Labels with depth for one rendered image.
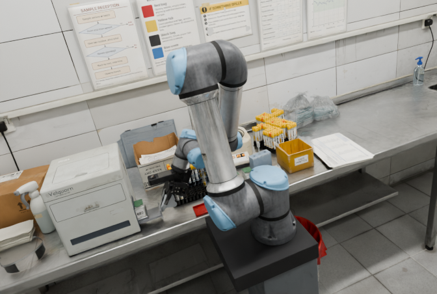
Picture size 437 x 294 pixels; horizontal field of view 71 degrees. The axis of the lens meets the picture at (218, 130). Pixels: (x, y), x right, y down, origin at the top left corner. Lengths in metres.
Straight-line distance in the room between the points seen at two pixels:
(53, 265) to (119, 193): 0.36
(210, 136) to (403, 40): 1.99
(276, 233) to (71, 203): 0.73
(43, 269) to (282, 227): 0.89
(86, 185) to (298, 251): 0.76
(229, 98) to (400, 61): 1.84
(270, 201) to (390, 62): 1.82
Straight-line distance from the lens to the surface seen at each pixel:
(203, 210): 1.35
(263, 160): 1.49
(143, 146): 1.79
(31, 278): 1.40
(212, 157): 0.87
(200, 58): 0.83
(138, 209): 1.31
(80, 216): 1.28
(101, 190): 1.23
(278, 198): 0.96
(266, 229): 1.04
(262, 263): 1.02
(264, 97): 2.00
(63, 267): 1.37
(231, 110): 1.01
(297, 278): 1.16
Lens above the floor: 1.68
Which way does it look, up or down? 23 degrees down
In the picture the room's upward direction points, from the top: 10 degrees counter-clockwise
